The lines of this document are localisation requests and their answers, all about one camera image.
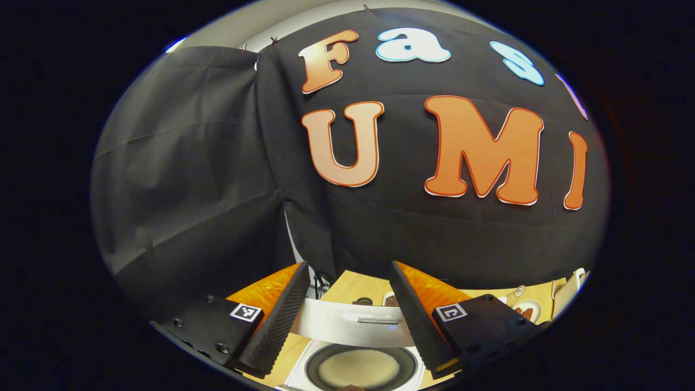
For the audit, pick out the clear plastic water bottle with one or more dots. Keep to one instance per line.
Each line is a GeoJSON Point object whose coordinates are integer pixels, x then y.
{"type": "Point", "coordinates": [519, 291]}

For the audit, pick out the white round plate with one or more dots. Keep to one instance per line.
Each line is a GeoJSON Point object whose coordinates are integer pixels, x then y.
{"type": "Point", "coordinates": [535, 309]}

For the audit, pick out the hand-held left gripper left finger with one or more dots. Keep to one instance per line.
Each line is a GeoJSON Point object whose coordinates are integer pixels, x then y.
{"type": "Point", "coordinates": [277, 320]}

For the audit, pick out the white toaster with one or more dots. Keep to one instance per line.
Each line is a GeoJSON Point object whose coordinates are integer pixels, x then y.
{"type": "Point", "coordinates": [570, 290]}

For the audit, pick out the red meat slice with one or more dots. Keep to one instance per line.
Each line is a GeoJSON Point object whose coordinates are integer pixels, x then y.
{"type": "Point", "coordinates": [525, 312]}

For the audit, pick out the black tripod stand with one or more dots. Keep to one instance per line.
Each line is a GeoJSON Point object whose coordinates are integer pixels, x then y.
{"type": "Point", "coordinates": [321, 285]}

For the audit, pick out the ceiling light panel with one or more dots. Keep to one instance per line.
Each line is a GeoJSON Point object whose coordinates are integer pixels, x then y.
{"type": "Point", "coordinates": [176, 44]}

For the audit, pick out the small white bowl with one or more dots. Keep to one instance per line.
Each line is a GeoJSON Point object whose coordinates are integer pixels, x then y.
{"type": "Point", "coordinates": [390, 299]}

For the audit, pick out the white rice cooker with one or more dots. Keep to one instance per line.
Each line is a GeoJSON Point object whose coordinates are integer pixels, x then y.
{"type": "Point", "coordinates": [347, 320]}

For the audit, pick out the white rice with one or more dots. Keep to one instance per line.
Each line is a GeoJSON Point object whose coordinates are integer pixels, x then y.
{"type": "Point", "coordinates": [358, 369]}

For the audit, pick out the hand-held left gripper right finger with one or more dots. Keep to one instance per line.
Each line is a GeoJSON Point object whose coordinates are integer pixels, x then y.
{"type": "Point", "coordinates": [417, 320]}

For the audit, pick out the small dark round object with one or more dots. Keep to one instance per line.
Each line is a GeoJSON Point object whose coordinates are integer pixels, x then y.
{"type": "Point", "coordinates": [362, 301]}

